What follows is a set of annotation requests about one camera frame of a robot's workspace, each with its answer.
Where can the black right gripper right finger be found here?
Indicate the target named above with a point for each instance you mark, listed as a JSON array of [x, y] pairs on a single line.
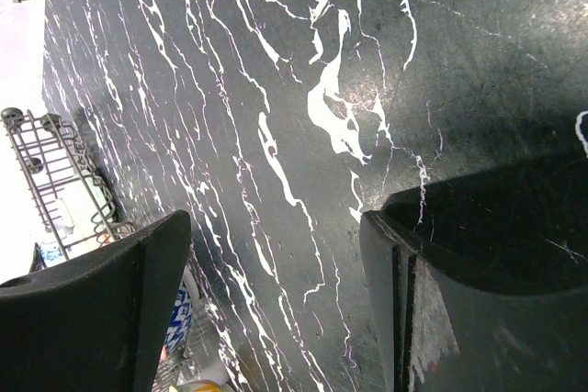
[[445, 323]]

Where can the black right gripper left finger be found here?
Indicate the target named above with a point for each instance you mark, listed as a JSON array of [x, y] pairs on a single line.
[[98, 321]]

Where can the red geometric patterned bowl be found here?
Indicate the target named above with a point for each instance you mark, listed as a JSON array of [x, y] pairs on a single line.
[[183, 314]]

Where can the blue patterned bowl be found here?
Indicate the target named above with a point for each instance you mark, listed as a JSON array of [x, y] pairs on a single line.
[[50, 250]]

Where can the pale green ceramic bowl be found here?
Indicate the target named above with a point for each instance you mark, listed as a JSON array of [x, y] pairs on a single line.
[[79, 199]]

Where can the grey wire dish rack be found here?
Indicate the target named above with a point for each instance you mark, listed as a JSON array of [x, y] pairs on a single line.
[[51, 155]]

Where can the orange leaf patterned bowl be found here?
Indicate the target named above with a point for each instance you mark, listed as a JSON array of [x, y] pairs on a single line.
[[84, 226]]

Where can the yellow star patterned bowl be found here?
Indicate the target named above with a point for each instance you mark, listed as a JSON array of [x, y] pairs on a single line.
[[197, 386]]

